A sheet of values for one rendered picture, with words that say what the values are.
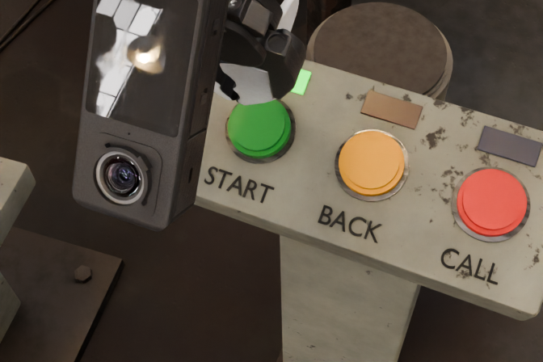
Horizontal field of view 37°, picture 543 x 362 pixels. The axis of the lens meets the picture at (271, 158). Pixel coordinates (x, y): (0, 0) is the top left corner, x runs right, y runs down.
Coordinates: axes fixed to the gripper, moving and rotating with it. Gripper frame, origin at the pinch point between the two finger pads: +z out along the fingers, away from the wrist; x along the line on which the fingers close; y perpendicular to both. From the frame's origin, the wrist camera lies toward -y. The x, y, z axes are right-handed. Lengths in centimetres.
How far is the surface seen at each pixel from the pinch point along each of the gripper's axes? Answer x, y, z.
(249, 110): 0.9, 0.8, 5.6
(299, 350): -4.3, -12.3, 30.8
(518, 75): -16, 40, 85
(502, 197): -15.5, 0.5, 5.7
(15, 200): 30.3, -8.6, 37.2
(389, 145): -8.2, 1.4, 5.6
